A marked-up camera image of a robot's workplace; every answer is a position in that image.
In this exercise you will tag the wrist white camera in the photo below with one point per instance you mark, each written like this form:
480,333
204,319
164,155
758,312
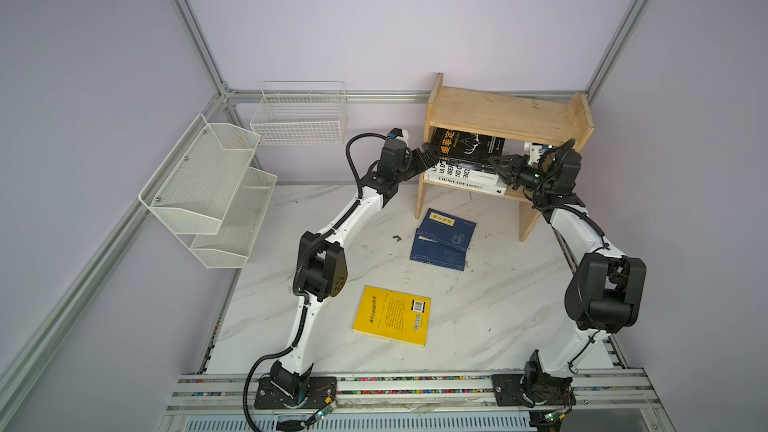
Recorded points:
535,151
398,134

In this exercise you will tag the white book with photo cover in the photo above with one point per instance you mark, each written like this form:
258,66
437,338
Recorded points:
496,189

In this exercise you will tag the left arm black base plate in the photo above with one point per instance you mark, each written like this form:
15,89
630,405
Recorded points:
315,394

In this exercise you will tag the white mesh wall bin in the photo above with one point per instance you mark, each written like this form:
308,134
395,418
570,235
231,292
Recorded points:
232,246
194,188

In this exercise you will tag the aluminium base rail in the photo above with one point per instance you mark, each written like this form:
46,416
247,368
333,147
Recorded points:
422,392

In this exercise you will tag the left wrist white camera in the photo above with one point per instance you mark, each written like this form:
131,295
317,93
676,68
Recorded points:
398,134

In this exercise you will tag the wooden two-tier bookshelf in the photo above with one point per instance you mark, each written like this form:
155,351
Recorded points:
518,119

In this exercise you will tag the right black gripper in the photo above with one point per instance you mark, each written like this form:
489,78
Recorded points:
514,167

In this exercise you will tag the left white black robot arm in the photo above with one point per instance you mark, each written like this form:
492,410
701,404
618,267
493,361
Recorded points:
321,268

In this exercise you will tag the black book with gold text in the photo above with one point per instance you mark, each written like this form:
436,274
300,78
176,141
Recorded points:
466,145

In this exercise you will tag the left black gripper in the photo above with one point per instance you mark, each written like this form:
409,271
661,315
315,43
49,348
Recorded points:
422,164

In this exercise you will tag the upper dark blue book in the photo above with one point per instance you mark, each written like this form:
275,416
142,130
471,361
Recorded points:
447,230

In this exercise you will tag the white book with black lettering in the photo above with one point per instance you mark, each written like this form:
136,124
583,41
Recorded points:
452,170

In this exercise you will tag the white wire wall basket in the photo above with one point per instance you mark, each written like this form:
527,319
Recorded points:
301,113

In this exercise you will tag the dark blue book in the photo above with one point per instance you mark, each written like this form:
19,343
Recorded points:
434,253
447,230

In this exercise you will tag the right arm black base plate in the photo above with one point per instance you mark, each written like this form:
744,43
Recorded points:
519,390

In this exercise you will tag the white ventilated cable duct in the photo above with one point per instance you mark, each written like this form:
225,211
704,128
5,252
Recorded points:
437,421

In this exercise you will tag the white mesh lower wall bin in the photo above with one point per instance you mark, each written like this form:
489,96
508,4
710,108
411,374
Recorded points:
232,246

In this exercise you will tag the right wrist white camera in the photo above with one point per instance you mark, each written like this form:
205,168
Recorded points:
535,151

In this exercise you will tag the lower dark blue book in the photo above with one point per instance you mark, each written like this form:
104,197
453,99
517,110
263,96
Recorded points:
434,253

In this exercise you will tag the yellow book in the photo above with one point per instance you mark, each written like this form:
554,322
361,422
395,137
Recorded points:
394,316

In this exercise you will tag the white mesh upper wall bin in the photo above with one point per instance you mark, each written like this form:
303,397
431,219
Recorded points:
194,188

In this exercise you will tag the black book with barcode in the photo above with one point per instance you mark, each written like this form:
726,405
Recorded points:
469,164

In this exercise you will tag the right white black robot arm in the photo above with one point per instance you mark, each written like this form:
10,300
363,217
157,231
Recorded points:
605,292

